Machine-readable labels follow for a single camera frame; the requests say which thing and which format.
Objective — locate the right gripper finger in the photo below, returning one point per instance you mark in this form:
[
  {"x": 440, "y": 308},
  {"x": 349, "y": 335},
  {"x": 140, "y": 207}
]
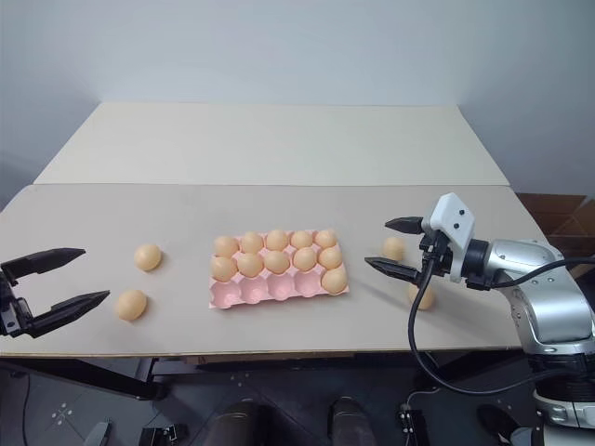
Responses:
[
  {"x": 409, "y": 225},
  {"x": 395, "y": 268}
]

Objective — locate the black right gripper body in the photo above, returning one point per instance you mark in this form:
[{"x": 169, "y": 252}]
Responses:
[{"x": 439, "y": 258}]

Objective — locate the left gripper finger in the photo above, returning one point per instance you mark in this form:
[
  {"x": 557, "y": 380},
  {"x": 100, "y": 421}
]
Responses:
[
  {"x": 46, "y": 259},
  {"x": 70, "y": 309}
]

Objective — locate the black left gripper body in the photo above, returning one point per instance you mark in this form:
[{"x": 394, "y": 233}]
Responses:
[{"x": 14, "y": 316}]

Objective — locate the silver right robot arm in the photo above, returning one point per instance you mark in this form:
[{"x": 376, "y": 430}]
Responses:
[{"x": 548, "y": 297}]

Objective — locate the pink egg tray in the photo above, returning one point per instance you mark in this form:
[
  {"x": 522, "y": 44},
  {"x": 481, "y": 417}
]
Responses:
[{"x": 260, "y": 295}]

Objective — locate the tan egg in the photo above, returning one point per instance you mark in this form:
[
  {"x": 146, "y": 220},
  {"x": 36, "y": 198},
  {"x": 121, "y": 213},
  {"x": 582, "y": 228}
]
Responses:
[
  {"x": 334, "y": 280},
  {"x": 276, "y": 240},
  {"x": 425, "y": 301},
  {"x": 132, "y": 305},
  {"x": 251, "y": 242},
  {"x": 223, "y": 268},
  {"x": 326, "y": 238},
  {"x": 330, "y": 258},
  {"x": 277, "y": 261},
  {"x": 250, "y": 264},
  {"x": 149, "y": 257},
  {"x": 394, "y": 248},
  {"x": 301, "y": 239},
  {"x": 305, "y": 258},
  {"x": 225, "y": 245}
]

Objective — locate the brown cardboard box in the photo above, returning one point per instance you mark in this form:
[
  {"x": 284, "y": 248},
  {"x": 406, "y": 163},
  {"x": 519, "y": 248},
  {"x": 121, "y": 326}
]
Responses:
[{"x": 558, "y": 223}]

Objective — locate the black floor block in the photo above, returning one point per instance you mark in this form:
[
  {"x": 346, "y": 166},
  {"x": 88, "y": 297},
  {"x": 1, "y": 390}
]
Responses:
[{"x": 158, "y": 436}]

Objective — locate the dark rounded shape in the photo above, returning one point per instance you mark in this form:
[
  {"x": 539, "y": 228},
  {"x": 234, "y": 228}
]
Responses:
[
  {"x": 238, "y": 425},
  {"x": 348, "y": 422}
]

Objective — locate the silver robot torso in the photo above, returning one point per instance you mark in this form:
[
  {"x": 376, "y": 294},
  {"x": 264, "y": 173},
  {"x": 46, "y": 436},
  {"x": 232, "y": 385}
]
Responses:
[{"x": 564, "y": 399}]

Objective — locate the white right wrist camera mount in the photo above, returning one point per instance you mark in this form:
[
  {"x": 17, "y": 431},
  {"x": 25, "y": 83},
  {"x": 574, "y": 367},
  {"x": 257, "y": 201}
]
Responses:
[{"x": 453, "y": 216}]

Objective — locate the black table frame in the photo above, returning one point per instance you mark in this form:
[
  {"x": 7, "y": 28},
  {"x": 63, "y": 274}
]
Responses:
[{"x": 116, "y": 378}]

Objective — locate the grey floor bracket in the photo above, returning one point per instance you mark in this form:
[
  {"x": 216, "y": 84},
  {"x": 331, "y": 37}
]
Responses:
[{"x": 96, "y": 433}]

